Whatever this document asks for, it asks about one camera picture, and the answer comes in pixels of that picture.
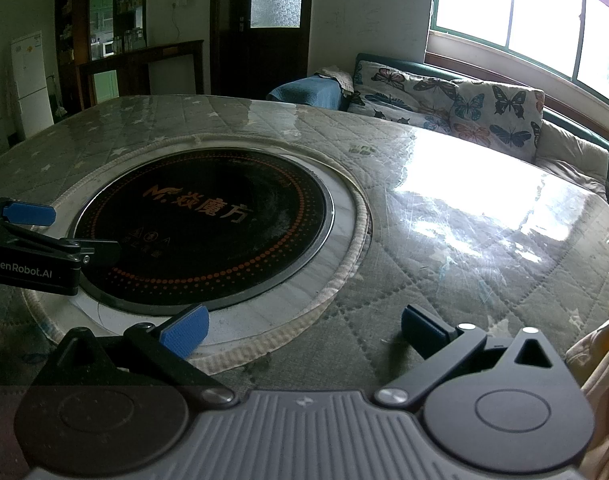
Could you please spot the white refrigerator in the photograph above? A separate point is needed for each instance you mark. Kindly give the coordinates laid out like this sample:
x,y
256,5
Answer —
x,y
32,85

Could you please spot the small beige cloth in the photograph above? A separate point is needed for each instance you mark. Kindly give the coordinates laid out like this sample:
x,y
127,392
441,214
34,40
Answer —
x,y
337,77

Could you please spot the white microwave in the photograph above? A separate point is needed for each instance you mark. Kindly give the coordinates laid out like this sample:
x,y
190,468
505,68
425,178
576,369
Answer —
x,y
107,48

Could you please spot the green framed window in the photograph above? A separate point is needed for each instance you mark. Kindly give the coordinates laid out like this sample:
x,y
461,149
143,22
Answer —
x,y
534,10

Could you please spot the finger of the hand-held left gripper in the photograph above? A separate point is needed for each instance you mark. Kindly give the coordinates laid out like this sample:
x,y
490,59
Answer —
x,y
102,251
29,213

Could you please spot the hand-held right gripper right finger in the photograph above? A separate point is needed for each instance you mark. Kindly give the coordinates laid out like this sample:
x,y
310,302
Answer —
x,y
422,330

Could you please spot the square butterfly print cushion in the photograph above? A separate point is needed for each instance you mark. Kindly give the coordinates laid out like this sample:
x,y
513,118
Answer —
x,y
499,120

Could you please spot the cream shirt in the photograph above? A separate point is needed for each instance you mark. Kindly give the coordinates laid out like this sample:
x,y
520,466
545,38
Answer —
x,y
604,360

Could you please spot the long butterfly print cushion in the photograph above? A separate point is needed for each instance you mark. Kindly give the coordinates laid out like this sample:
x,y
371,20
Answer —
x,y
399,97

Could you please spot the dark wooden shelf unit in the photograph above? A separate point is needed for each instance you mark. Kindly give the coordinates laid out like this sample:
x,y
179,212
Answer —
x,y
134,65

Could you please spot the dark wooden glass door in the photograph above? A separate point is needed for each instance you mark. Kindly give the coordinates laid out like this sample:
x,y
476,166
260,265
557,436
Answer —
x,y
234,60

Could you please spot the beige sofa cushion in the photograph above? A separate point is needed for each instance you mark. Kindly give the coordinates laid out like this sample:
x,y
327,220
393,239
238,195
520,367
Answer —
x,y
572,157

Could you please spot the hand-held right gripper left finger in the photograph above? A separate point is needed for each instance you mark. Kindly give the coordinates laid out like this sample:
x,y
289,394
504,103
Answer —
x,y
184,332

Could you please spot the blue towel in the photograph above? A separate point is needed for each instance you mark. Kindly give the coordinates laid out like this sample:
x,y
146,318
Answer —
x,y
304,92

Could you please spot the round black induction cooktop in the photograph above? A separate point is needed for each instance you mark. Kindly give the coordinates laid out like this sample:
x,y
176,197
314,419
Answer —
x,y
209,240

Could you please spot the butterfly print pillows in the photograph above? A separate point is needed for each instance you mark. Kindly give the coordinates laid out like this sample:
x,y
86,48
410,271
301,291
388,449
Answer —
x,y
574,120

